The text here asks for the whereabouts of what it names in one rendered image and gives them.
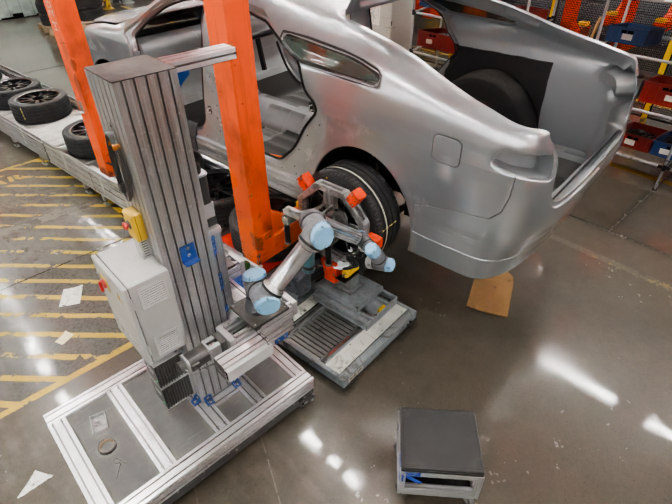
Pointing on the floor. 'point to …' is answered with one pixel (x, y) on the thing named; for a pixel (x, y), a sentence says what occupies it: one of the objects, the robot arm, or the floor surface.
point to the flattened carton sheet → (492, 294)
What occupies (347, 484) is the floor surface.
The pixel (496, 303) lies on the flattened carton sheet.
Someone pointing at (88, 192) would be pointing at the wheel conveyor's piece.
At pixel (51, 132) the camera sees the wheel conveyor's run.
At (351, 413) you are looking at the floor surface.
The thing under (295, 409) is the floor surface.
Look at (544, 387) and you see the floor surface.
